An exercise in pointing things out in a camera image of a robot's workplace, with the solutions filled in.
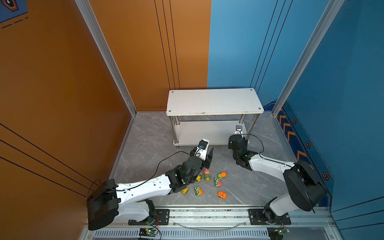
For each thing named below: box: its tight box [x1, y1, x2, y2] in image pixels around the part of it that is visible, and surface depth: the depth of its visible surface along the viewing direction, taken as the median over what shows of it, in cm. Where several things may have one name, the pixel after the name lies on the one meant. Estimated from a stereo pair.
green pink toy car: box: [213, 177, 223, 188], surface depth 84 cm
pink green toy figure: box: [203, 168, 212, 182], surface depth 87 cm
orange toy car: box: [217, 191, 227, 200], surface depth 81 cm
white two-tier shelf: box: [166, 88, 265, 149], surface depth 83 cm
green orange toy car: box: [194, 186, 204, 196], surface depth 82 cm
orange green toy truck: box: [217, 172, 227, 180], surface depth 87 cm
